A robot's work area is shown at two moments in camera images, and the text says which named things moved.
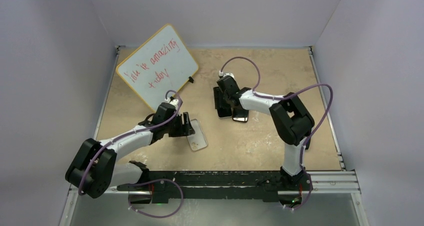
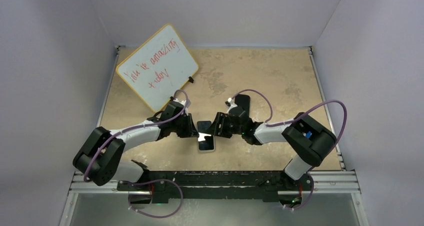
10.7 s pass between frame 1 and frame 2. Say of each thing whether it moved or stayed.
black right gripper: moved
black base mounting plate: stayed
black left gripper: stayed
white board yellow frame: stayed
